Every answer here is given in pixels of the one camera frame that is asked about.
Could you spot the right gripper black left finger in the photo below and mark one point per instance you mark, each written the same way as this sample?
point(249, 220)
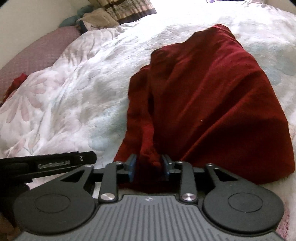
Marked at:
point(67, 202)

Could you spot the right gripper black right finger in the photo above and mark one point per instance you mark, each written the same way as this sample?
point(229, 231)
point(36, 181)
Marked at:
point(228, 202)

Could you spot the dark red zip-neck sweater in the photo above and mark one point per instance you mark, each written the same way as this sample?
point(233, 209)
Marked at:
point(206, 100)

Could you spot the small red cloth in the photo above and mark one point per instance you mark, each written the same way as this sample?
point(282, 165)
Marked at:
point(17, 82)

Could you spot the white floral bed quilt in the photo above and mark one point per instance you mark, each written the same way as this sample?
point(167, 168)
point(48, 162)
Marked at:
point(80, 103)

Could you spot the pink textured pillow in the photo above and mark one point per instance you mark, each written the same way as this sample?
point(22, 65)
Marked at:
point(39, 55)

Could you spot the teal plush toy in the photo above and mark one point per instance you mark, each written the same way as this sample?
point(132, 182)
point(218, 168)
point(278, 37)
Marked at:
point(72, 21)

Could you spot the beige folded blanket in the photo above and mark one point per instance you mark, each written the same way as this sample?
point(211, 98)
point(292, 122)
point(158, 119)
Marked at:
point(96, 20)

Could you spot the left brown patterned curtain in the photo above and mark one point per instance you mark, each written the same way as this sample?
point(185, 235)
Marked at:
point(124, 11)

